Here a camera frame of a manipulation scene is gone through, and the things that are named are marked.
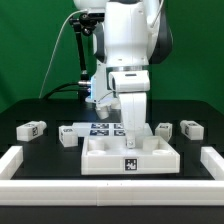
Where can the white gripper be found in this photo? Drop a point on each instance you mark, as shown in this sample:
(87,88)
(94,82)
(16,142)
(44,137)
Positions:
(133,114)

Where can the white square tabletop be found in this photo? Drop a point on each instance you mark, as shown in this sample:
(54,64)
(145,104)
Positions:
(109,156)

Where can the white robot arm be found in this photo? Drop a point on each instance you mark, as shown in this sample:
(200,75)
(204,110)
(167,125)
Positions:
(128,35)

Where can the white U-shaped fence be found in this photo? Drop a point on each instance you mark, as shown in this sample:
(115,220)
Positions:
(102,192)

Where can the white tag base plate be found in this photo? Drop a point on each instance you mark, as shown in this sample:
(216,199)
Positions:
(98,129)

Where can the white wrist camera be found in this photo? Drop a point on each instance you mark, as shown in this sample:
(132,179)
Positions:
(129,81)

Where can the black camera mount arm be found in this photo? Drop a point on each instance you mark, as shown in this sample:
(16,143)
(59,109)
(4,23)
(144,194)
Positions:
(81,43)

